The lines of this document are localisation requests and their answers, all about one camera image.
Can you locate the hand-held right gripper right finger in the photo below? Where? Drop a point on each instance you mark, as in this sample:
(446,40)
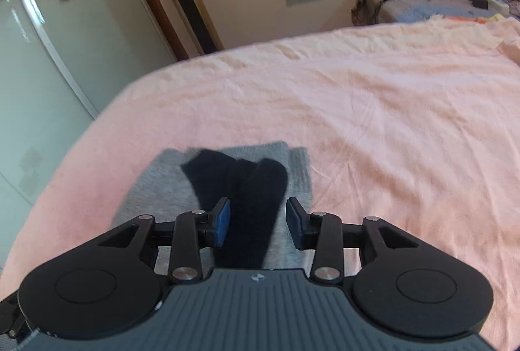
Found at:
(294,225)

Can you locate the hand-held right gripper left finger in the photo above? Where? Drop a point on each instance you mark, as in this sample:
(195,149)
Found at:
(222,223)

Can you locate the navy and grey knit sweater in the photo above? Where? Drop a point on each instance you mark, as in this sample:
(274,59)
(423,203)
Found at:
(162,188)

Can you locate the pink bed sheet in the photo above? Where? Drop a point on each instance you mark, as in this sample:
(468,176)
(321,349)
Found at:
(386,111)

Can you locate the frosted glass wardrobe door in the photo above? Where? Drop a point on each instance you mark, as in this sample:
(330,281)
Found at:
(48,50)

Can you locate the orange cloth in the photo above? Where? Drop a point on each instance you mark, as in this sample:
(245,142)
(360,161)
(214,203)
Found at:
(463,18)

